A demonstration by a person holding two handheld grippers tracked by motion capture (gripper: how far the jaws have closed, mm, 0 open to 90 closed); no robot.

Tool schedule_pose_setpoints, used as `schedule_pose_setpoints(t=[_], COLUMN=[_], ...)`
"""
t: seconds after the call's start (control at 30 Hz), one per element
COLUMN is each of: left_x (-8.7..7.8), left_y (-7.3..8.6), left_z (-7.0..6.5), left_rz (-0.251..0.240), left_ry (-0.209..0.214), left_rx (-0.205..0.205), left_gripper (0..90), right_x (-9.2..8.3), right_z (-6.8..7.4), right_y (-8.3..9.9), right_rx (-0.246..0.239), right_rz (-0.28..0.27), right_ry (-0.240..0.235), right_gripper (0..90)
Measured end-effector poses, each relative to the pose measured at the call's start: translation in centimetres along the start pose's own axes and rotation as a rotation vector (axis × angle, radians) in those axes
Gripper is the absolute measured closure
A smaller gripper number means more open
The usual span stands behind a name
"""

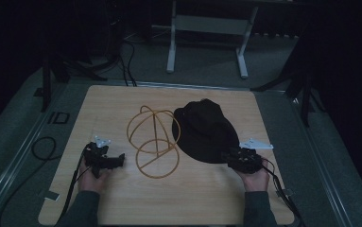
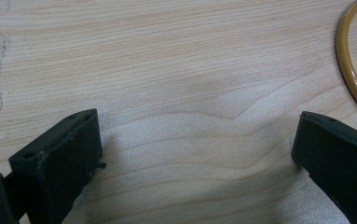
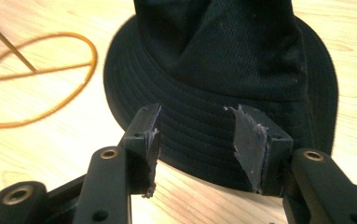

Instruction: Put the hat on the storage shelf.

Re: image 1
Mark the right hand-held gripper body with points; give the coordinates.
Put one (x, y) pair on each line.
(246, 156)

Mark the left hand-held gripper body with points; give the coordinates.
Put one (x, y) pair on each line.
(97, 155)

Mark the black bucket hat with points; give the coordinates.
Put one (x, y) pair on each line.
(204, 130)

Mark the person's left hand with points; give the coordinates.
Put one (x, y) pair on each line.
(91, 180)

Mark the person's right hand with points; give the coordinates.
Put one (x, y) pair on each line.
(255, 180)

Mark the black tripod stand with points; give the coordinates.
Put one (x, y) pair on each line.
(62, 67)
(298, 85)

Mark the white metal desk frame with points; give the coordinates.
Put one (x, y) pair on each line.
(209, 25)

